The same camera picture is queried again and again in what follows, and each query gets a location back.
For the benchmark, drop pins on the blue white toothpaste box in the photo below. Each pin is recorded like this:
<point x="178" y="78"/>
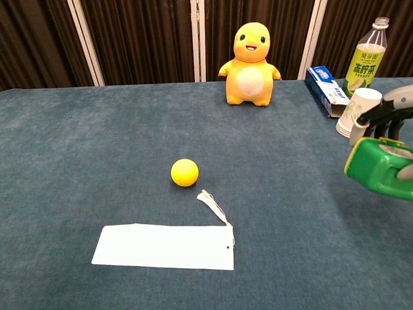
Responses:
<point x="326" y="88"/>

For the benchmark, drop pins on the white folding screen frame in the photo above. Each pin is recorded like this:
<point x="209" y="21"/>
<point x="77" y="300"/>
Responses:
<point x="311" y="37"/>
<point x="85" y="42"/>
<point x="197" y="40"/>

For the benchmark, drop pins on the green tub with yellow lid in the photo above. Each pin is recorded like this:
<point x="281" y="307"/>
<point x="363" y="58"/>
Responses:
<point x="374" y="169"/>

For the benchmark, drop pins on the stack of printed paper cups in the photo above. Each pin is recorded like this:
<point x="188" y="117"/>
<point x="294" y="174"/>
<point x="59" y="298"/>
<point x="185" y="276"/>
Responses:
<point x="350" y="111"/>

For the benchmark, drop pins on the white bookmark tassel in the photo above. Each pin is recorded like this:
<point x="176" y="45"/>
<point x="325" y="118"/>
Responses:
<point x="213" y="206"/>

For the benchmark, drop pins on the white paper bookmark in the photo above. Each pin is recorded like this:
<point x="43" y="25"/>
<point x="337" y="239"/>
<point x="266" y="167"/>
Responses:
<point x="164" y="247"/>

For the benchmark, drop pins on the lemon tea plastic bottle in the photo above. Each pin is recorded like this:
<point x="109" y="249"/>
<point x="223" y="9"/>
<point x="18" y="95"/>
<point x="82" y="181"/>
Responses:
<point x="366" y="64"/>

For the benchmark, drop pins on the yellow ball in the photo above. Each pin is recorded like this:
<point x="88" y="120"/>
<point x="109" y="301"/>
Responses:
<point x="184" y="172"/>

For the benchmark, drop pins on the yellow plush dinosaur toy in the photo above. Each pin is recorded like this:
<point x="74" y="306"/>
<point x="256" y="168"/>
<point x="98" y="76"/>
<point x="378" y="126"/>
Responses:
<point x="250" y="69"/>

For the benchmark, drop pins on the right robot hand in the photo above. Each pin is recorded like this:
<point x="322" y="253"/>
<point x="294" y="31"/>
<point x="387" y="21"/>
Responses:
<point x="393" y="109"/>

